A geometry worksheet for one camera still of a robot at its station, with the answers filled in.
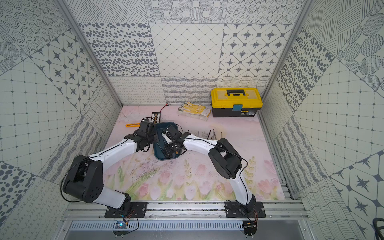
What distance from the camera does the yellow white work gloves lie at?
45.7 inches

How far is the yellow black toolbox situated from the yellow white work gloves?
0.08 m

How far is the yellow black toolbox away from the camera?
3.39ft
